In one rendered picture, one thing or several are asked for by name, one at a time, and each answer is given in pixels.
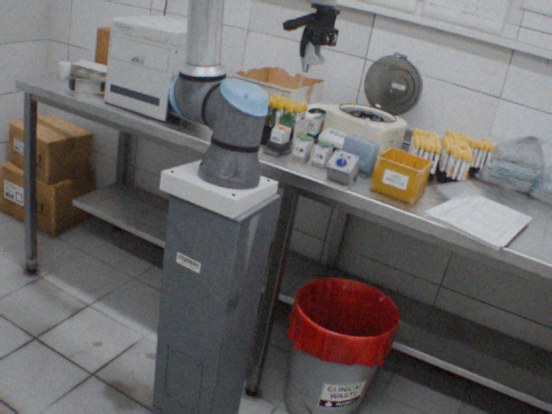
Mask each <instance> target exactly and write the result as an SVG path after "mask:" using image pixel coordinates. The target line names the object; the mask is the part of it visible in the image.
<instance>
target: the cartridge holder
mask: <svg viewBox="0 0 552 414"><path fill-rule="evenodd" d="M290 143H291V142H290V141H289V142H287V143H283V144H281V143H275V142H272V141H270V140H268V142H267V146H266V147H263V148H262V152H263V153H266V154H270V155H272V156H274V157H277V158H279V157H281V156H283V155H284V154H287V153H289V152H291V151H293V147H291V146H290Z"/></svg>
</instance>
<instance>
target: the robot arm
mask: <svg viewBox="0 0 552 414"><path fill-rule="evenodd" d="M311 1H312V3H311V4H310V7H311V8H315V9H316V12H315V13H309V14H307V15H304V16H301V17H298V18H295V19H291V20H288V21H286V22H285V23H282V26H283V29H284V31H288V32H291V31H294V30H296V29H299V28H302V27H304V32H303V35H302V39H301V42H300V57H301V63H302V67H303V71H304V73H308V72H309V70H310V67H311V66H312V65H316V64H323V63H324V61H325V59H324V57H323V56H322V55H321V54H320V46H321V45H323V46H326V45H329V46H336V43H337V39H338V32H339V30H337V29H336V28H335V21H336V17H337V15H340V13H341V11H340V10H335V8H333V7H336V5H337V0H311ZM224 14H225V0H188V12H187V45H186V51H185V63H184V64H183V65H182V66H181V67H179V69H178V74H177V75H176V77H174V81H173V82H172V83H171V86H170V103H171V106H172V107H173V109H174V110H175V111H176V113H177V114H181V115H182V116H184V117H185V118H186V119H188V120H191V121H195V122H199V123H201V124H203V125H206V126H208V127H210V128H212V134H211V140H210V145H209V147H208V150H207V152H206V153H205V155H204V158H203V160H202V162H201V163H200V165H199V167H198V173H197V174H198V176H199V177H200V178H201V179H202V180H204V181H205V182H207V183H211V184H214V185H217V186H220V187H224V188H228V189H236V190H249V189H255V188H256V187H258V186H259V184H260V180H261V173H260V165H259V156H258V153H259V147H260V143H261V139H262V134H263V125H264V120H265V115H266V114H267V111H268V108H267V106H268V100H269V99H268V95H267V93H266V92H265V91H264V90H263V89H262V88H260V87H258V86H256V85H254V84H252V83H250V82H245V81H242V80H237V79H226V69H225V67H224V66H223V65H222V64H221V55H222V34H223V22H224ZM336 34H337V36H336ZM335 37H336V40H335ZM334 41H335V42H334ZM309 43H310V44H309Z"/></svg>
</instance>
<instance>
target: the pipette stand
mask: <svg viewBox="0 0 552 414"><path fill-rule="evenodd" d="M379 147H380V143H379V142H377V141H374V140H369V139H363V137H360V136H357V135H354V134H348V135H346V134H345V138H344V142H343V146H342V150H341V151H344V152H347V153H350V154H353V155H355V156H358V157H359V167H358V170H359V171H358V175H360V176H361V177H364V178H366V177H368V176H370V175H371V174H373V173H374V170H375V166H376V162H377V156H378V155H379Z"/></svg>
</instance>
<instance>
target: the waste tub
mask: <svg viewBox="0 0 552 414"><path fill-rule="evenodd" d="M377 158H378V159H377V163H376V167H375V170H374V174H373V177H372V181H371V188H370V190H371V191H374V192H377V193H380V194H383V195H385V196H388V197H391V198H393V199H395V200H398V201H401V202H404V203H406V204H409V205H413V204H414V203H415V202H416V201H417V200H418V199H419V198H420V197H421V195H422V193H423V192H424V191H425V188H426V185H427V182H428V176H429V173H430V169H431V166H432V164H433V161H430V160H427V159H425V158H421V157H418V156H416V155H413V154H410V153H407V152H404V151H401V150H399V149H396V148H392V147H390V148H388V150H386V151H385V152H383V153H382V154H380V155H379V156H377Z"/></svg>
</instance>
